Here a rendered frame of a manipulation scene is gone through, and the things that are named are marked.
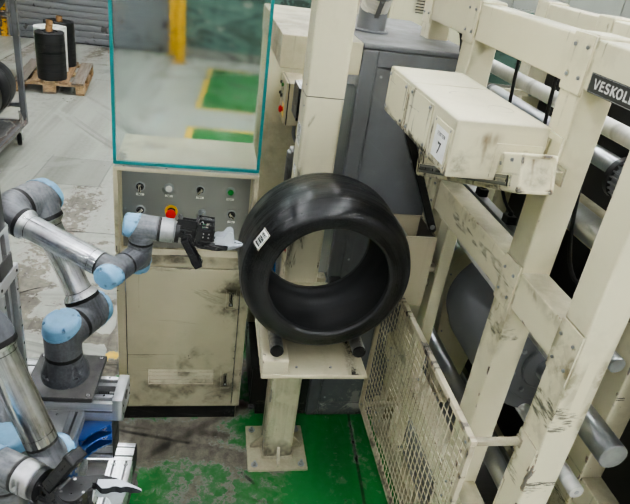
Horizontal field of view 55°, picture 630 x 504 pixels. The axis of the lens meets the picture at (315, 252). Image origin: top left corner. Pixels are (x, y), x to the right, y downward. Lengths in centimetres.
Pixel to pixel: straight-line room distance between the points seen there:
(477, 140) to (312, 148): 73
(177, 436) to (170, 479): 25
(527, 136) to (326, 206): 59
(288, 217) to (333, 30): 61
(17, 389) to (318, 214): 90
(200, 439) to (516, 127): 205
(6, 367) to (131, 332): 129
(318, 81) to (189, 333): 128
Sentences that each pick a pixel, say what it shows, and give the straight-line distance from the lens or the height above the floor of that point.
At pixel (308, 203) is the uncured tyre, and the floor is 142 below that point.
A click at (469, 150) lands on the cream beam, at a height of 171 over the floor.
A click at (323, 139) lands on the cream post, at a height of 151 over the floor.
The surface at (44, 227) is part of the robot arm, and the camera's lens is 193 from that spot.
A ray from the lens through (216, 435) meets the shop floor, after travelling 298.
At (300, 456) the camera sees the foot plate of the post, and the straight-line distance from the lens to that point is 291.
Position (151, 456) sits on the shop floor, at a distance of 290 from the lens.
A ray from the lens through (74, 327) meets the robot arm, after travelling 206.
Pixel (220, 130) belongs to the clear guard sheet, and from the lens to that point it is 233.
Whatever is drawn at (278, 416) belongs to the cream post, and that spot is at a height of 26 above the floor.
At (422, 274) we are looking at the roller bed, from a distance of 231.
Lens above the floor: 212
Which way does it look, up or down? 28 degrees down
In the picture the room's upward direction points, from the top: 8 degrees clockwise
